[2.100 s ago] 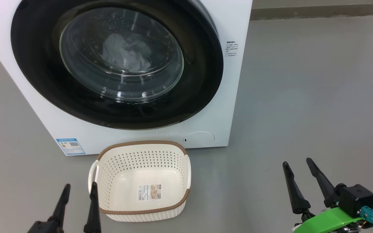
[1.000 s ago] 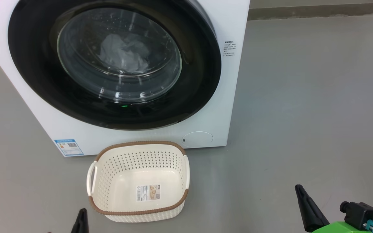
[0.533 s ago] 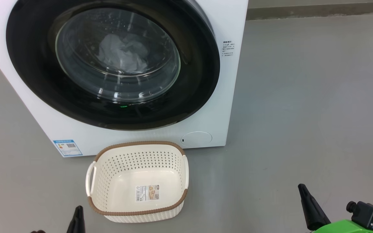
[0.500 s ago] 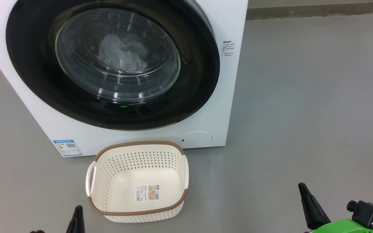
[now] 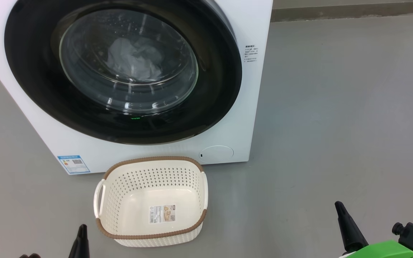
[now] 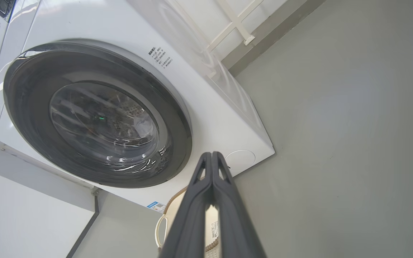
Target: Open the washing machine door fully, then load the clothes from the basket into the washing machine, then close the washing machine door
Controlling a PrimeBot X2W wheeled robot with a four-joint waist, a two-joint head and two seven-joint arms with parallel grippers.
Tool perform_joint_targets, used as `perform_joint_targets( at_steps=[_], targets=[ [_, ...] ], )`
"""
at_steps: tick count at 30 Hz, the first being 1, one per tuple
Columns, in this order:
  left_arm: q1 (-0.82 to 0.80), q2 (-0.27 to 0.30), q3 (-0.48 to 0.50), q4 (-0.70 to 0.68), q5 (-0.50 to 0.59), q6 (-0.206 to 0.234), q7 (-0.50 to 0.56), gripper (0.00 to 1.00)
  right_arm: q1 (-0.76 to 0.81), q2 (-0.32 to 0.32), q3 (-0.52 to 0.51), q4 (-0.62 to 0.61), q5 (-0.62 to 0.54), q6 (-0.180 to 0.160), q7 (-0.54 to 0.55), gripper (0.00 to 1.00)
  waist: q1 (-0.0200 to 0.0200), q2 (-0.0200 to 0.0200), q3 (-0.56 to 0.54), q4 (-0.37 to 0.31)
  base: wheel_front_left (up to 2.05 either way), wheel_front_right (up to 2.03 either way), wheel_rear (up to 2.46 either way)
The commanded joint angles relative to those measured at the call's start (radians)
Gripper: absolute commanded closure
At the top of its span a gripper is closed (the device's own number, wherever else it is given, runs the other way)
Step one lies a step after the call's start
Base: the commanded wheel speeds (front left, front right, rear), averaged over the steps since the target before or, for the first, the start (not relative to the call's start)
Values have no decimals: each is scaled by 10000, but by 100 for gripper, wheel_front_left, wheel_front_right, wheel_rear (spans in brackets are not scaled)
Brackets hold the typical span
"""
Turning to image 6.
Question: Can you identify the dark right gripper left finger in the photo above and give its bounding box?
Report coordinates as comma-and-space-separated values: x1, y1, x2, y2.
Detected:
158, 152, 214, 258

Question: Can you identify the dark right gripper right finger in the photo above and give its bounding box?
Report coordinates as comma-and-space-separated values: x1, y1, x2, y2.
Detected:
212, 151, 267, 258

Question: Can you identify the washing machine glass door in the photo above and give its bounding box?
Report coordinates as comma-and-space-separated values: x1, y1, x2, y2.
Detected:
3, 39, 193, 188

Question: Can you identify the white front-load washing machine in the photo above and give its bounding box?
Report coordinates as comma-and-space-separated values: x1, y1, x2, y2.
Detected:
0, 0, 275, 214

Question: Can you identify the cream perforated basket brown rim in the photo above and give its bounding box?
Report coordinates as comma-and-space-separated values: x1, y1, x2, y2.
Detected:
155, 186, 221, 258

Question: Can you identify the blue energy label sticker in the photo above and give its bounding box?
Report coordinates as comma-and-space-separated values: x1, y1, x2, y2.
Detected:
146, 201, 166, 214

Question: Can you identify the round drain filter cover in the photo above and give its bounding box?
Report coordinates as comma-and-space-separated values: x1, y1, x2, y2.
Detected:
224, 149, 256, 176

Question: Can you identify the white wall rail frame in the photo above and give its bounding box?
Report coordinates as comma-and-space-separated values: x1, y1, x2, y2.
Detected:
206, 0, 264, 51

